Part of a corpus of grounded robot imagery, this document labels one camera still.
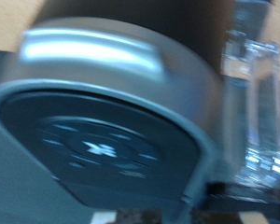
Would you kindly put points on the black Keurig coffee machine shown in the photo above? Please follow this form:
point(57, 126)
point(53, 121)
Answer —
point(258, 124)

